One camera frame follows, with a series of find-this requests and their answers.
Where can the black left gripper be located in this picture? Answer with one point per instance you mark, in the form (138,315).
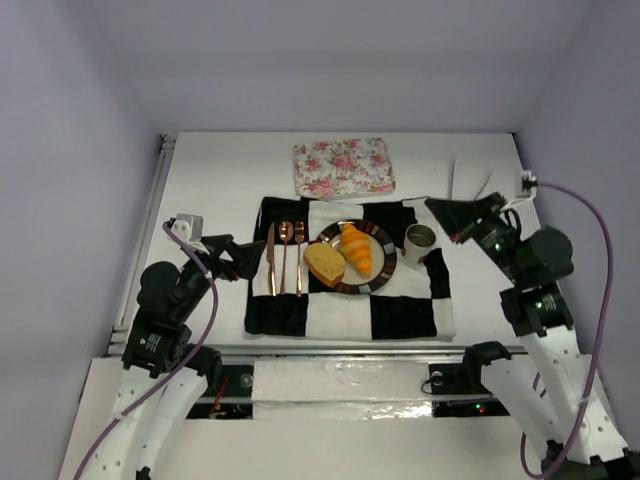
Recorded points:
(220,251)

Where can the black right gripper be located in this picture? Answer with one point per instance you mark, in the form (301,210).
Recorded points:
(480,220)

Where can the yellow bread slice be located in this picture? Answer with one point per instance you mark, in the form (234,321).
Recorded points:
(325,263)

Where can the orange striped croissant bread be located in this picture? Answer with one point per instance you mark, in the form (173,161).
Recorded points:
(355,246)

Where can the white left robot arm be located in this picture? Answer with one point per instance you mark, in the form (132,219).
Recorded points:
(163,372)

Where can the copper table knife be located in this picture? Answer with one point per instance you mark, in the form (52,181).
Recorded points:
(271,260)

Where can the white steel cup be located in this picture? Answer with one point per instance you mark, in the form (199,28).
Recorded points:
(419,241)

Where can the copper spoon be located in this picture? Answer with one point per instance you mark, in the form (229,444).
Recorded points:
(286,230)

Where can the copper fork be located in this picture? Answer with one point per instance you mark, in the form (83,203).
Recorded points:
(299,236)

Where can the dark rimmed beige plate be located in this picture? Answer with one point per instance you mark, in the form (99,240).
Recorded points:
(384,260)

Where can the black white checkered cloth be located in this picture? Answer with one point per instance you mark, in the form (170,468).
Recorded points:
(415,304)

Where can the floral rectangular tray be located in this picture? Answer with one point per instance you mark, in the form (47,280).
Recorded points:
(343,168)

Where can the white foil covered block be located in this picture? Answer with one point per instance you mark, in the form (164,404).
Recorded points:
(285,390)

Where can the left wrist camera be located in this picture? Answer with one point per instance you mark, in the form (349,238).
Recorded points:
(187,228)

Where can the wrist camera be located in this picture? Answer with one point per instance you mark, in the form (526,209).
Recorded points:
(187,228)
(526,185)

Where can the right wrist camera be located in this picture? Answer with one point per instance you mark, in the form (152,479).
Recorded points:
(526,185)

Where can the aluminium frame rail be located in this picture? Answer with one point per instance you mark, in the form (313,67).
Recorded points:
(124,319)

